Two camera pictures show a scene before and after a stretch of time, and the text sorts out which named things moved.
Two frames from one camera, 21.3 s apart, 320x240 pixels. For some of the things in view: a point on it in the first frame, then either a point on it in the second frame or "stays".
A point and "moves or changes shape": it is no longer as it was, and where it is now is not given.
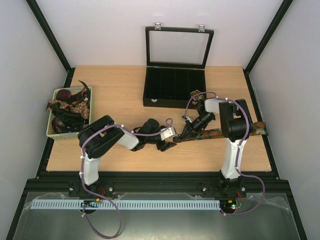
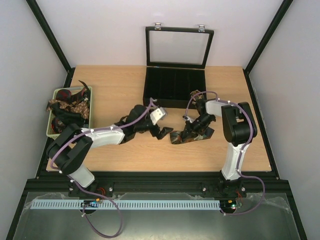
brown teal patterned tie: x=258 y=129 moves or changes shape
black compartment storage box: x=176 y=58 stays
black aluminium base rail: x=158 y=184 stays
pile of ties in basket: x=70 y=111 stays
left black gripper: x=164 y=146 to x=162 y=133
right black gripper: x=189 y=127 stays
